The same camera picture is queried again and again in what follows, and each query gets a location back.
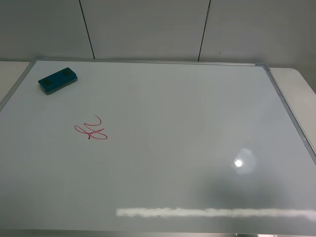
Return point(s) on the teal whiteboard eraser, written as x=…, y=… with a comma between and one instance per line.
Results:
x=58, y=80

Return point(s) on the red marker scribble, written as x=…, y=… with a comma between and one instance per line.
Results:
x=92, y=130

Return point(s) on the white whiteboard with aluminium frame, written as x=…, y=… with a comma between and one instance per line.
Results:
x=193, y=149

